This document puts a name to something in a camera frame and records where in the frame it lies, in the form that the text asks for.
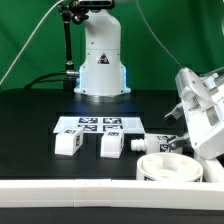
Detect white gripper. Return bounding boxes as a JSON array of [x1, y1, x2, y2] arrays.
[[164, 68, 224, 159]]

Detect white round stool seat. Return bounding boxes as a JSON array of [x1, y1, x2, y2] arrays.
[[136, 152, 203, 182]]

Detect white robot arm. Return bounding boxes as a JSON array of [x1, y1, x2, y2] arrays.
[[70, 0, 224, 159]]

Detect white marker sheet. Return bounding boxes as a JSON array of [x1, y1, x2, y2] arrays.
[[53, 116, 145, 134]]

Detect white L-shaped fence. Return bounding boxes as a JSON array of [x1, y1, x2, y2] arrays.
[[0, 156, 224, 211]]

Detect black cables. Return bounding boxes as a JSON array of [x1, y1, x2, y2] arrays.
[[23, 71, 80, 90]]

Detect black camera stand pole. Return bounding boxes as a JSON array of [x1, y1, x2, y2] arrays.
[[57, 0, 116, 92]]

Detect white cable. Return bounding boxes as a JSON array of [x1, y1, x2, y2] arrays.
[[0, 0, 64, 87]]

